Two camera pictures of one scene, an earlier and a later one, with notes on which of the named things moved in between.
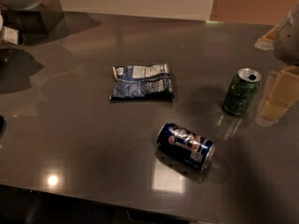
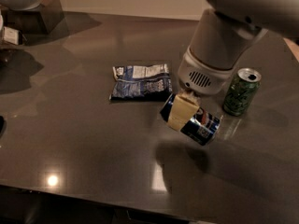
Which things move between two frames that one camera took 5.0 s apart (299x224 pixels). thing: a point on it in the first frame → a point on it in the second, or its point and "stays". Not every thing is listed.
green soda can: (241, 91) stays
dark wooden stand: (35, 21) stays
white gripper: (289, 39) → (203, 76)
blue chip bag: (142, 82) stays
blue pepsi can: (184, 147) → (202, 127)
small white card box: (10, 35) stays
